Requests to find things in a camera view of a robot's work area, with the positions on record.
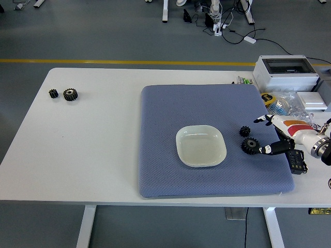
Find black floor cable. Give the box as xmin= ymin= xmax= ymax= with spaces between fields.
xmin=254 ymin=38 xmax=294 ymax=56

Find black hanging cable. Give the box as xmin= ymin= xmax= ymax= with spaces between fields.
xmin=244 ymin=206 xmax=249 ymax=248

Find thin white red wires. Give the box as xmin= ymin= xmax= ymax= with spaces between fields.
xmin=309 ymin=113 xmax=324 ymax=130

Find white floor fan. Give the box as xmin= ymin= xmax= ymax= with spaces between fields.
xmin=209 ymin=0 xmax=221 ymax=14

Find grey metal box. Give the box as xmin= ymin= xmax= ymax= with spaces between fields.
xmin=315 ymin=66 xmax=331 ymax=111

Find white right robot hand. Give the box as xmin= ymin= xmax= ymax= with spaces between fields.
xmin=253 ymin=114 xmax=322 ymax=156

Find black digital controller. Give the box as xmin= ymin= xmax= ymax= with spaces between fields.
xmin=284 ymin=148 xmax=309 ymax=175

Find grey electrical enclosure box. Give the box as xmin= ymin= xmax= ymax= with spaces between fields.
xmin=252 ymin=54 xmax=321 ymax=93

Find clear bag of parts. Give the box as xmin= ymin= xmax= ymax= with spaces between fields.
xmin=266 ymin=91 xmax=315 ymax=122

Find white power strip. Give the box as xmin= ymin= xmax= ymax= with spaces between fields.
xmin=213 ymin=22 xmax=228 ymax=37

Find blue-grey quilted mat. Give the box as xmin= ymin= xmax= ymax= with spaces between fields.
xmin=138 ymin=84 xmax=295 ymax=199

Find white flat switch box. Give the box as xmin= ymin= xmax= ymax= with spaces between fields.
xmin=296 ymin=91 xmax=327 ymax=111

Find yellow black tape measure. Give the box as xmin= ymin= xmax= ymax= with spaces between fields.
xmin=260 ymin=92 xmax=276 ymax=105

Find white square dish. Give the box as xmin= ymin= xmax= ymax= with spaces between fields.
xmin=175 ymin=125 xmax=228 ymax=168

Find white table leg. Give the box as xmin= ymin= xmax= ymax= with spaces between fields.
xmin=263 ymin=206 xmax=285 ymax=248
xmin=76 ymin=205 xmax=97 ymax=248

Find large black gear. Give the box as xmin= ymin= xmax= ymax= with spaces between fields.
xmin=63 ymin=88 xmax=80 ymax=102
xmin=241 ymin=137 xmax=261 ymax=156

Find black yellow control panel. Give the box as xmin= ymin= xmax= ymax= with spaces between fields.
xmin=308 ymin=207 xmax=331 ymax=215

